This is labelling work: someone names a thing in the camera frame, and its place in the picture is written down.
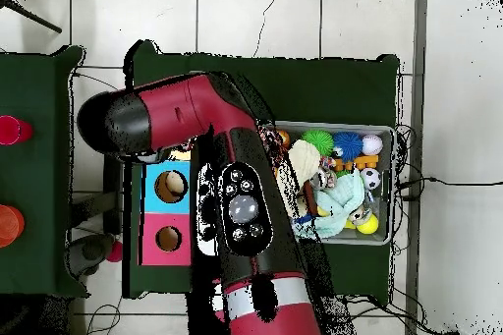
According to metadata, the colourful patterned paper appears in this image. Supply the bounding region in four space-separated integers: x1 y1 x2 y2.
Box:
258 126 285 163

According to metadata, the wooden box with three holes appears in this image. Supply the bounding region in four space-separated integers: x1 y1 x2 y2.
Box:
137 148 195 266

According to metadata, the shallow clear mesh bin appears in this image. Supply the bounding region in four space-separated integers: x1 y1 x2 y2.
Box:
272 120 396 247

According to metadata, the cream knitted cloth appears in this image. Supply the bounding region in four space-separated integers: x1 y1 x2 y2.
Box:
274 139 322 218

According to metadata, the green spiky ball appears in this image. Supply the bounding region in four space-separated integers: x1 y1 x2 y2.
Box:
300 129 335 156

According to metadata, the mint green cloth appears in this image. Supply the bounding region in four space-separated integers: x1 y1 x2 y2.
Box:
292 169 366 241

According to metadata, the blue spiky ball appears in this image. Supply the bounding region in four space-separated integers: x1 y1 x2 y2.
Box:
331 130 363 163

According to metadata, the black and white soccer ball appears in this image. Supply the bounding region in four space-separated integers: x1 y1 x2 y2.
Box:
359 167 381 190

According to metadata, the white baseball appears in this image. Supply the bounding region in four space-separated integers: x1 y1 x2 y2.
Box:
361 133 383 156

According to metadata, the black upright panel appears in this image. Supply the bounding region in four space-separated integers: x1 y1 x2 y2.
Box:
103 153 126 236

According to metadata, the dark green side table cloth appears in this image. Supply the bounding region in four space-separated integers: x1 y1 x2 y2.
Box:
0 45 89 299

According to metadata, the pink round object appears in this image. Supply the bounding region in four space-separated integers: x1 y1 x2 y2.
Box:
0 114 34 146

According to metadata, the orange red round object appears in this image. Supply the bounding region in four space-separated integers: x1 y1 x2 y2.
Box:
0 203 26 249

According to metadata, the black slanted rod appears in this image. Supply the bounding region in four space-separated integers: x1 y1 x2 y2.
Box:
0 0 63 34

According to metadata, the black floor cable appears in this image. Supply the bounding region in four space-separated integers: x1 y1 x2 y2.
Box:
394 176 503 202

